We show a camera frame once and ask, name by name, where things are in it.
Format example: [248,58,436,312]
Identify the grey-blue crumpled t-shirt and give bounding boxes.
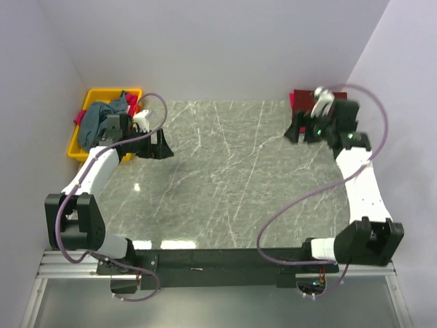
[77,93,128,152]

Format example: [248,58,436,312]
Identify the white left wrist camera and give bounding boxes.
[133,109,156,133]

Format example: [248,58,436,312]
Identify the purple cable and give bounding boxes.
[255,83,390,301]
[54,92,169,302]

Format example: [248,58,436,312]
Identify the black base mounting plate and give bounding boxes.
[96,247,339,294]

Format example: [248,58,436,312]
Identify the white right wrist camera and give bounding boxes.
[310,87,335,118]

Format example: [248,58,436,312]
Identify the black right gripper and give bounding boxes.
[282,109,336,146]

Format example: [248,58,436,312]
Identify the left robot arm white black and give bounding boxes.
[44,110,174,275]

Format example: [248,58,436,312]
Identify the dark red t-shirt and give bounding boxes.
[292,89,348,137]

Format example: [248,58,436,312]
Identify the yellow plastic bin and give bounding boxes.
[67,88,143,163]

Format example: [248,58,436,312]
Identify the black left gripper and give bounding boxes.
[124,128,173,160]

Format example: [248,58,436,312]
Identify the pink cloth in bin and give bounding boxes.
[74,90,139,135]

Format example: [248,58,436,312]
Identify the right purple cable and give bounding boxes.
[255,83,390,301]

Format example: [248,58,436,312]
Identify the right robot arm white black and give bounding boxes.
[284,99,404,273]

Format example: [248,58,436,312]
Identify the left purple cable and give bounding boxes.
[54,92,169,302]

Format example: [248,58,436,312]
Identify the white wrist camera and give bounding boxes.
[310,87,335,118]
[133,109,156,133]

